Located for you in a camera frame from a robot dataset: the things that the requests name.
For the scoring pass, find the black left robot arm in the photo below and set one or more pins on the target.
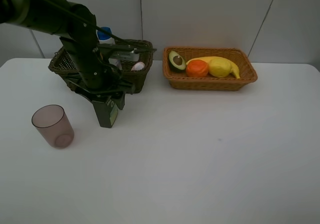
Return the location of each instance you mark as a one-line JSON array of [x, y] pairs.
[[55, 17]]

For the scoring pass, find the pink bottle white cap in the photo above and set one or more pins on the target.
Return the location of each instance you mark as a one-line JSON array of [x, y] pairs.
[[138, 66]]

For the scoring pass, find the halved avocado with pit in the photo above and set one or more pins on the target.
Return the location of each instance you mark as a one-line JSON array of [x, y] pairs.
[[176, 62]]

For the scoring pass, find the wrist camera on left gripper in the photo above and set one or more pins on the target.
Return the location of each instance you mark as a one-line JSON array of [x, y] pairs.
[[119, 52]]

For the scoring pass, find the yellow lemon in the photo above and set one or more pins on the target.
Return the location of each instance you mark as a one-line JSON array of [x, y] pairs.
[[219, 67]]

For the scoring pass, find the translucent purple plastic cup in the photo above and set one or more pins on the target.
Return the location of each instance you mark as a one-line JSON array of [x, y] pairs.
[[53, 124]]

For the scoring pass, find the orange wicker basket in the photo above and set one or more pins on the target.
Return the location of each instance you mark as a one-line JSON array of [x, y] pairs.
[[180, 80]]

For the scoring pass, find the yellow banana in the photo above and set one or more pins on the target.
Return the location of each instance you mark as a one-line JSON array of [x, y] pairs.
[[235, 70]]

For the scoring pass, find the dark brown wicker basket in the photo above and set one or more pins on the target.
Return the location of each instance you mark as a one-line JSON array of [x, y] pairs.
[[62, 65]]

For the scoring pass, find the dark green square bottle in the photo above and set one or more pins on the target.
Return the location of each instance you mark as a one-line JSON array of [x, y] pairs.
[[114, 110]]

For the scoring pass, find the white bottle blue cap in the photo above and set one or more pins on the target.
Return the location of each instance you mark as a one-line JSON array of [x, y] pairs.
[[106, 39]]

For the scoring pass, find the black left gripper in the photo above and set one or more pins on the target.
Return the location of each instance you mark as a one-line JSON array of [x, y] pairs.
[[96, 76]]

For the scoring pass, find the orange mandarin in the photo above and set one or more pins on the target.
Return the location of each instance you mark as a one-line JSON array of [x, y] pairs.
[[197, 69]]

